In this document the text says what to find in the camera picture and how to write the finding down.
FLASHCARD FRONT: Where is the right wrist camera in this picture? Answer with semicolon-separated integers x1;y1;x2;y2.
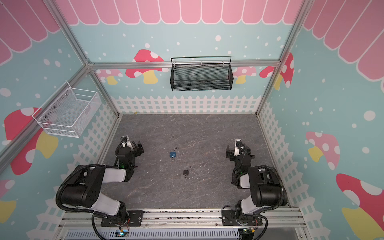
234;139;243;156

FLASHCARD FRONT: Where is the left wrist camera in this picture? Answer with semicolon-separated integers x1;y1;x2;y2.
122;136;134;149

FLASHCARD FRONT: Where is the black wire mesh basket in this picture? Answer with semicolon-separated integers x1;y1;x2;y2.
170;56;234;92

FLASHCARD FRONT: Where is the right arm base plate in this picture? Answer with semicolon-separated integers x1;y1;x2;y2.
221;209;263;226

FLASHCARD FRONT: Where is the white wire mesh basket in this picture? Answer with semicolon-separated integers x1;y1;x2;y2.
32;83;102;138

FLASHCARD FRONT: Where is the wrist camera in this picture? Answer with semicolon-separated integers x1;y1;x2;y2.
122;136;134;149
234;139;243;156

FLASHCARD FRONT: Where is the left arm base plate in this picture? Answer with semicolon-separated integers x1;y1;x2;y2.
101;210;144;227

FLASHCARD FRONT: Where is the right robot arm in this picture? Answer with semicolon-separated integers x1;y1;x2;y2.
222;140;288;226

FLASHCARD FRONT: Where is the aluminium front rail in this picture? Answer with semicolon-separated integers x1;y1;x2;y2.
58;208;306;230

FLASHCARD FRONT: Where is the blue padlock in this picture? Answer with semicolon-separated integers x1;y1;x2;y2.
170;147;179;160

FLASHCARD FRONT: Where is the white vented cable duct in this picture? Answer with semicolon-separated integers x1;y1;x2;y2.
64;228;241;240

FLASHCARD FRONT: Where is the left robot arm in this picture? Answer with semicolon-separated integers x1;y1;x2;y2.
56;136;144;226

